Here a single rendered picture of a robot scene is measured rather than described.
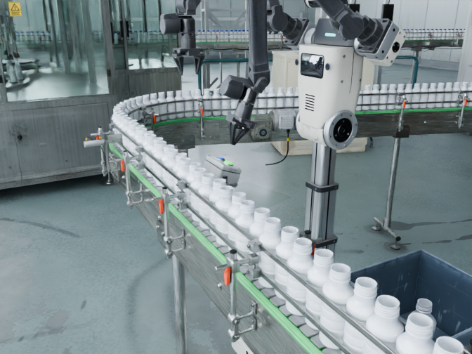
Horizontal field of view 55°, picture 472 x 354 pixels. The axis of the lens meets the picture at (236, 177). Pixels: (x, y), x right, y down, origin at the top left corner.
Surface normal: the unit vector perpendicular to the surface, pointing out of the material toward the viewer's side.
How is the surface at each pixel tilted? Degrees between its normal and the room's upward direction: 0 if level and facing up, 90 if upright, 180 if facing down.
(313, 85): 90
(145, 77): 90
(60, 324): 0
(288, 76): 90
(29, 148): 90
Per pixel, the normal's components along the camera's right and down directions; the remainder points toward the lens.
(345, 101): 0.46, 0.47
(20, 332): 0.00, -0.94
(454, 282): -0.88, 0.16
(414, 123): 0.18, 0.33
